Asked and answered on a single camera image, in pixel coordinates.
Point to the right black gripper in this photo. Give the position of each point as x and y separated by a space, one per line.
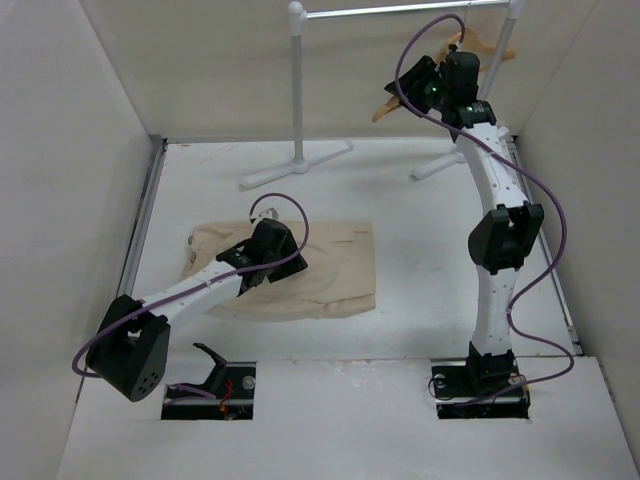
426 70

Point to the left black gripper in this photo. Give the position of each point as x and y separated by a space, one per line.
297 266

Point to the beige trousers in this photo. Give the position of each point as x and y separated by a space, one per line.
339 282

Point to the wooden clothes hanger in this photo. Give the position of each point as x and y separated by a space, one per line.
471 42

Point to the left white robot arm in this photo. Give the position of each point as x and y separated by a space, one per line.
131 348

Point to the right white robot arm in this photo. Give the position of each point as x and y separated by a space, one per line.
505 235

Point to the white clothes rack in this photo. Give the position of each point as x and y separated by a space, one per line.
298 17

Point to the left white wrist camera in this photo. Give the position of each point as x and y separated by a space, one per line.
269 213

